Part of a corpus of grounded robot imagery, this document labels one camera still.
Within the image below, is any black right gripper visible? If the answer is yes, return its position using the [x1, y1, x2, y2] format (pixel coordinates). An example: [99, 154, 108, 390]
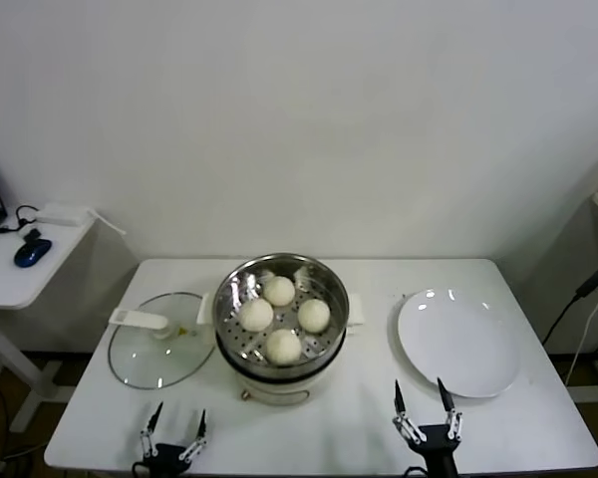
[391, 376, 464, 478]

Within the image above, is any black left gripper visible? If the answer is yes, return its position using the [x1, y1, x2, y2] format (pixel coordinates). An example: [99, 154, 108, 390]
[139, 400, 209, 478]

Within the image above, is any white steamed baozi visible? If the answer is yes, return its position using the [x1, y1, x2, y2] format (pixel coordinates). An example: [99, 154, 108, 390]
[264, 328, 303, 367]
[238, 298, 275, 334]
[262, 275, 296, 308]
[296, 297, 332, 334]

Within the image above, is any stainless steel steamer basket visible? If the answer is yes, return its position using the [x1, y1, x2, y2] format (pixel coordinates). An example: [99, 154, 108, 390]
[196, 252, 365, 382]

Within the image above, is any white round plate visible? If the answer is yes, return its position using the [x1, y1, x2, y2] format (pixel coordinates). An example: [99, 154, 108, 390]
[396, 288, 523, 398]

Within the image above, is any cream electric cooker base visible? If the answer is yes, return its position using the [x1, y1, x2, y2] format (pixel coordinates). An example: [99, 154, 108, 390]
[233, 375, 313, 407]

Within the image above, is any cream cooking pot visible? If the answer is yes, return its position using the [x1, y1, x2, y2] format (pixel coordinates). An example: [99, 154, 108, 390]
[212, 321, 360, 387]

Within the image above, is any blue computer mouse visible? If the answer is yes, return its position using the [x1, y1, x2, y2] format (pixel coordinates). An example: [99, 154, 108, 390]
[13, 238, 53, 269]

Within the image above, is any white adapter box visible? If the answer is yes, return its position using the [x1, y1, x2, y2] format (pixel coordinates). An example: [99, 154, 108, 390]
[34, 202, 89, 226]

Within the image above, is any glass lid with white handle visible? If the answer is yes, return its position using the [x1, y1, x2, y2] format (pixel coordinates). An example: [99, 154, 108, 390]
[107, 291, 216, 390]

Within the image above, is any white hanging cable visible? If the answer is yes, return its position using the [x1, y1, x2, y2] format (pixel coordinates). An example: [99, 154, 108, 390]
[563, 268, 598, 387]

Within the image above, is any black cable with adapter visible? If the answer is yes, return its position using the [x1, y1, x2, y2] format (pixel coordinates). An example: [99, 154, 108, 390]
[541, 261, 598, 345]

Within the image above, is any white wall shelf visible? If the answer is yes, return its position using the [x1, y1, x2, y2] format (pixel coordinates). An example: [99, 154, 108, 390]
[0, 203, 99, 434]

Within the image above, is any black cable with plug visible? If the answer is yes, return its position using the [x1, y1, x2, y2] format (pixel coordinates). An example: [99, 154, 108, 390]
[0, 204, 44, 245]

